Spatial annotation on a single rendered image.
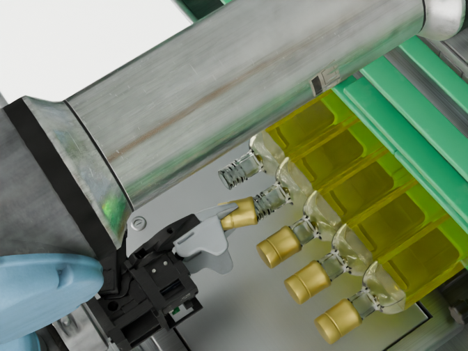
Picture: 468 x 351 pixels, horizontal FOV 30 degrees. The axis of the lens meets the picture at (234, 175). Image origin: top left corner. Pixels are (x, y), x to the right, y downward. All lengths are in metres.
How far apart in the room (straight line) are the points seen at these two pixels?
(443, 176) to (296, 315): 0.28
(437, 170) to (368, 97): 0.13
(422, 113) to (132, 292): 0.39
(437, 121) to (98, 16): 0.67
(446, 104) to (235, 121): 0.48
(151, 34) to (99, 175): 0.90
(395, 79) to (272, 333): 0.37
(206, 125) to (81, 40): 0.90
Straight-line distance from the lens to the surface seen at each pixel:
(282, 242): 1.04
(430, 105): 0.99
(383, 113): 1.07
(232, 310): 1.16
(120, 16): 1.45
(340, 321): 1.00
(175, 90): 0.54
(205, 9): 1.48
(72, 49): 1.43
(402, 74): 1.01
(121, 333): 1.02
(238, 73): 0.55
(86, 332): 1.01
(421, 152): 1.05
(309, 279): 1.01
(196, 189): 1.25
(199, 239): 1.03
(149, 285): 1.01
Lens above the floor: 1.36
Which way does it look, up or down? 12 degrees down
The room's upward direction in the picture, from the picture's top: 122 degrees counter-clockwise
